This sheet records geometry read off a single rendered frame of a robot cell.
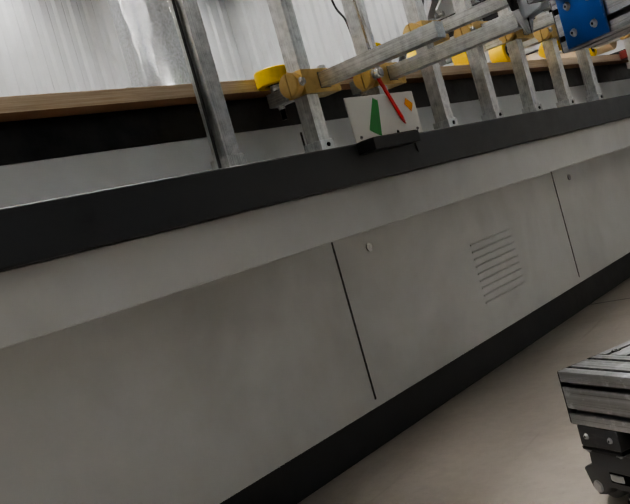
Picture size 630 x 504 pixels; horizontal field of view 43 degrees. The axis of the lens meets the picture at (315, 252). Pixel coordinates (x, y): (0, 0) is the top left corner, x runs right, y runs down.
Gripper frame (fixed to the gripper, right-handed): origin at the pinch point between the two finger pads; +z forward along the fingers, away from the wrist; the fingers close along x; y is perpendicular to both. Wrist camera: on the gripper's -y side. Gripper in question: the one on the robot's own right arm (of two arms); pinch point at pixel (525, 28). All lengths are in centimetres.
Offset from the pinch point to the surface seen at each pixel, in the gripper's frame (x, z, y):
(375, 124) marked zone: -11.7, 9.1, -33.0
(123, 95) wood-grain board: -62, -6, -50
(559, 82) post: 94, 5, -35
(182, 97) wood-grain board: -48, -5, -50
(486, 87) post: 44, 4, -34
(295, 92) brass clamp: -33.4, 0.3, -34.1
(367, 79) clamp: -8.5, -1.1, -34.1
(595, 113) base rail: 107, 17, -31
